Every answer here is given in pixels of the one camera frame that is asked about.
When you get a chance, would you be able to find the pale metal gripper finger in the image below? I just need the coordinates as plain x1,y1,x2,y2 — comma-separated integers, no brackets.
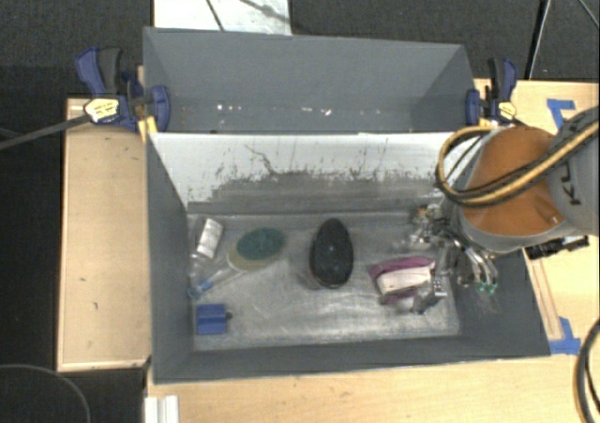
411,279,449,317

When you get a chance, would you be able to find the purple and white stapler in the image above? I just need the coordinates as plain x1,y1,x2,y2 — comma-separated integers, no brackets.
367,256,438,314

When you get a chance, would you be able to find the black oval brush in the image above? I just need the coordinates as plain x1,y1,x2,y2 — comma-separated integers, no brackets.
303,217,355,292

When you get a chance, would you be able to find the green and yellow round sponge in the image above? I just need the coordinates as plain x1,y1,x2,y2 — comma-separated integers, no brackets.
226,227,288,273

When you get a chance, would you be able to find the small blue block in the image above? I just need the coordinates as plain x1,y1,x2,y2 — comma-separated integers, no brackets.
195,302,234,336

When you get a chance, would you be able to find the grey metal bin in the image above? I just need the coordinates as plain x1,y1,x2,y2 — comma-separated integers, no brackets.
142,25,552,385

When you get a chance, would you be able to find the clear plastic bottle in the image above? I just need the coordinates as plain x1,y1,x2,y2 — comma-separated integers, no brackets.
186,217,248,301

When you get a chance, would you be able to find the pale wood flat board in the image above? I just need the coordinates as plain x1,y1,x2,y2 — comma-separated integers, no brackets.
55,93,154,373

